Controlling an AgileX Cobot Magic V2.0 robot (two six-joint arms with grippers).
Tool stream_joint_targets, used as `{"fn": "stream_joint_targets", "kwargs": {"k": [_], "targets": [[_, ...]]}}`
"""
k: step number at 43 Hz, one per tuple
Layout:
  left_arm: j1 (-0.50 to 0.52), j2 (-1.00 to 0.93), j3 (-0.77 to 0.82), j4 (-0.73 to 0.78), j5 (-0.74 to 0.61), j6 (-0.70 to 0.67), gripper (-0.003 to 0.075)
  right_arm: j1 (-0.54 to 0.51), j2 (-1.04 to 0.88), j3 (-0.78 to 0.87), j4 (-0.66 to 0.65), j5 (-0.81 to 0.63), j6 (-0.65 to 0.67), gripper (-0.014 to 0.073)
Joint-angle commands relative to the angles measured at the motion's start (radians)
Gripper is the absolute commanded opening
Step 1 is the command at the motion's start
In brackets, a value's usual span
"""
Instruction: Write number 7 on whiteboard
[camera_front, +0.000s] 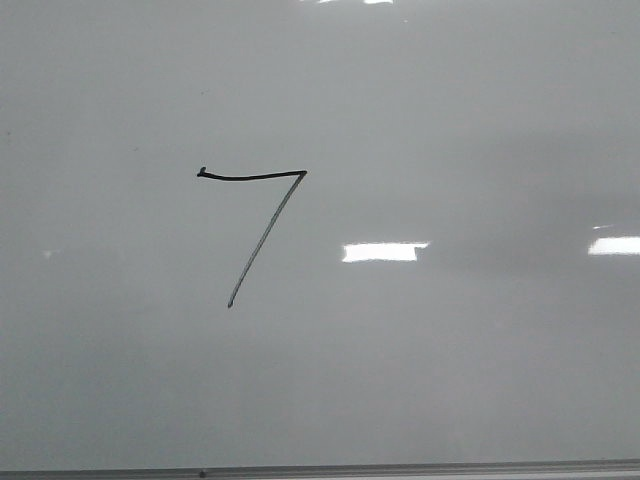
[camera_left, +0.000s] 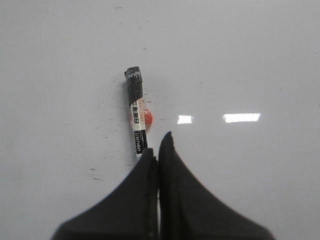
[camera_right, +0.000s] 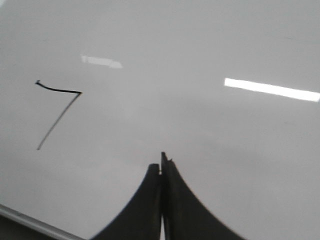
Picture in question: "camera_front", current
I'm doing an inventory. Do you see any white whiteboard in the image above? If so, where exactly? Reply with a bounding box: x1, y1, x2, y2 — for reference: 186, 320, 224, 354
1, 1, 639, 470

